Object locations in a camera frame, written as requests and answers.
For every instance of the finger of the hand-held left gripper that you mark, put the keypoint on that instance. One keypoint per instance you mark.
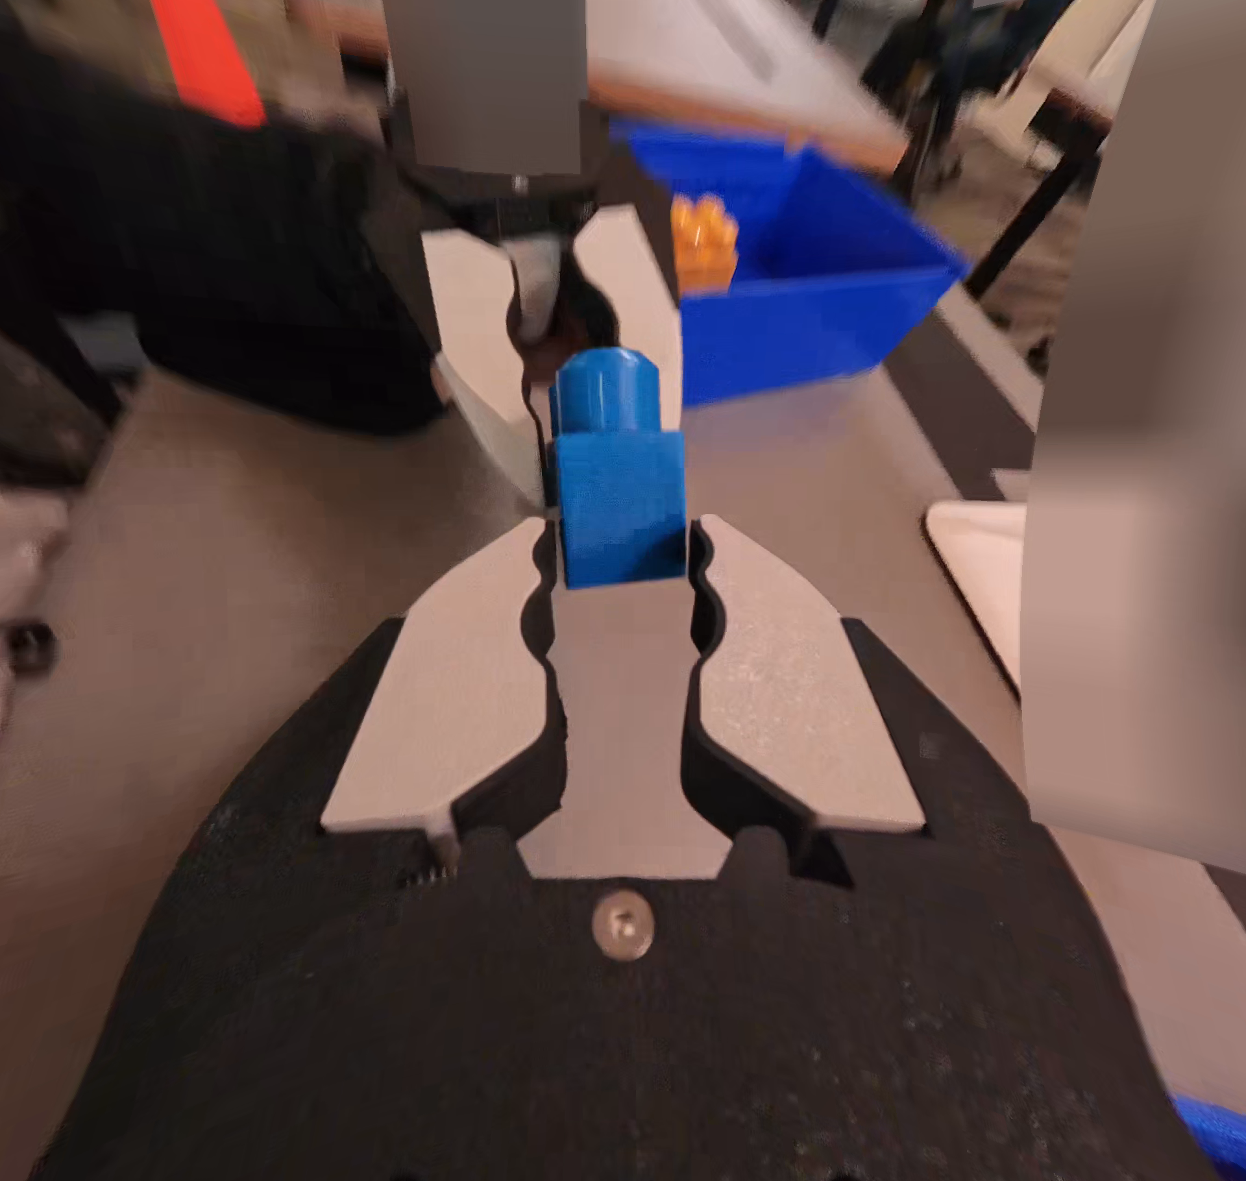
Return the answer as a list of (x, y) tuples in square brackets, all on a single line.
[(466, 325), (642, 286)]

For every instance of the person's grey printed sweatshirt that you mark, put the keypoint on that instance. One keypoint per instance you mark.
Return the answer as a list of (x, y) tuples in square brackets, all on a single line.
[(24, 540)]

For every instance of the blue two-stud block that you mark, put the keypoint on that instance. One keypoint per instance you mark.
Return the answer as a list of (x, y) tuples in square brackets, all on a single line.
[(623, 510)]

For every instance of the heap of joined coloured blocks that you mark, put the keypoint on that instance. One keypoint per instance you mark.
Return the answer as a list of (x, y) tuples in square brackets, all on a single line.
[(703, 247)]

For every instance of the orange traffic cone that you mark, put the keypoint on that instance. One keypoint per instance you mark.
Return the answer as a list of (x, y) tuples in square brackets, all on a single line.
[(194, 24)]

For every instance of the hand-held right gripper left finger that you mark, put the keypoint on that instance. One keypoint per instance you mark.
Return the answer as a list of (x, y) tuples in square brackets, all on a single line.
[(457, 714)]

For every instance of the blue plastic bin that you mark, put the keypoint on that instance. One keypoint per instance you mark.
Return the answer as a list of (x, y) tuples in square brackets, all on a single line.
[(1221, 1138), (798, 334)]

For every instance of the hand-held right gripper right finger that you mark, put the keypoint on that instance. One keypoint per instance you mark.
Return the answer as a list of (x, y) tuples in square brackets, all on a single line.
[(798, 714)]

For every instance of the person's black fleece-lined jacket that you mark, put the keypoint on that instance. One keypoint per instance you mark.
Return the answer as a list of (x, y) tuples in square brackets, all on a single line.
[(49, 413)]

